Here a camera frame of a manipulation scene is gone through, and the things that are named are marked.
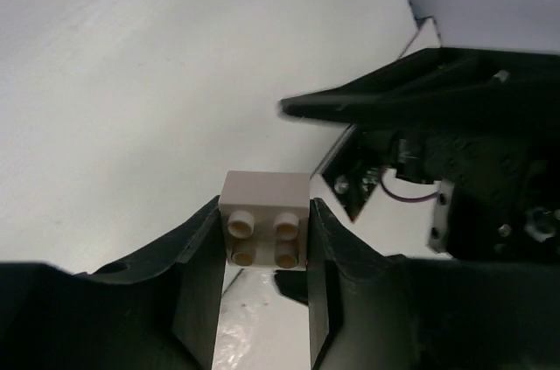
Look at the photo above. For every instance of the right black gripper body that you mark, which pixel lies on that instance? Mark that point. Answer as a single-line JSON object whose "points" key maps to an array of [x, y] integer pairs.
{"points": [[511, 126]]}

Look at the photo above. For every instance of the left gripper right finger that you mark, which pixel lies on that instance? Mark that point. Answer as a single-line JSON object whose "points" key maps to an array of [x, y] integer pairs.
{"points": [[360, 313]]}

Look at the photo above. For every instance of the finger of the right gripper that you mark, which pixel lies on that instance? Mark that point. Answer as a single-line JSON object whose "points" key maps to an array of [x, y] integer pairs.
{"points": [[428, 87], [292, 285]]}

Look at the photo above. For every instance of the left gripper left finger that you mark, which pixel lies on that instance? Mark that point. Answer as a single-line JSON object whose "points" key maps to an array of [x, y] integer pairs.
{"points": [[169, 294]]}

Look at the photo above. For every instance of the white square lego brick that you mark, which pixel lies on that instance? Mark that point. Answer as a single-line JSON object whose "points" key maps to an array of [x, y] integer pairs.
{"points": [[265, 219]]}

